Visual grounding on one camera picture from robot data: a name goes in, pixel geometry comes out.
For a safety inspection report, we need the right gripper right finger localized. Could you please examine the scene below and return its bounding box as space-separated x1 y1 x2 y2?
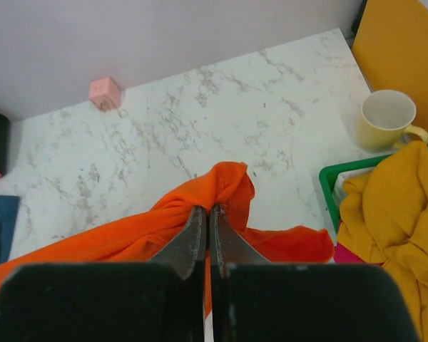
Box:
209 204 270 341

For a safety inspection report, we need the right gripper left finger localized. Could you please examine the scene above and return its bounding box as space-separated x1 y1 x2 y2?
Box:
151 206 207 341

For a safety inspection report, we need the orange t shirt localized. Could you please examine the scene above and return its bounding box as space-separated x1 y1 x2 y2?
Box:
0 161 335 314

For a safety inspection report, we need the pink t shirt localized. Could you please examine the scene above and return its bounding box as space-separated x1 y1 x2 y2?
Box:
333 244 366 264

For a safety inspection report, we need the green plastic bin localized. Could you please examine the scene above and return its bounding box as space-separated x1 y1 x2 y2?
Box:
318 144 428 234

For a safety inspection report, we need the yellow t shirt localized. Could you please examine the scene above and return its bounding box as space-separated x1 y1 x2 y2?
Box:
337 141 428 341

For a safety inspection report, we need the pink cube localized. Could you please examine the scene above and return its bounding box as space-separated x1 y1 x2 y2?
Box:
88 76 122 112

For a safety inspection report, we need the yellow mug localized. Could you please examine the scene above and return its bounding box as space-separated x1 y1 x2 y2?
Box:
355 90 428 152

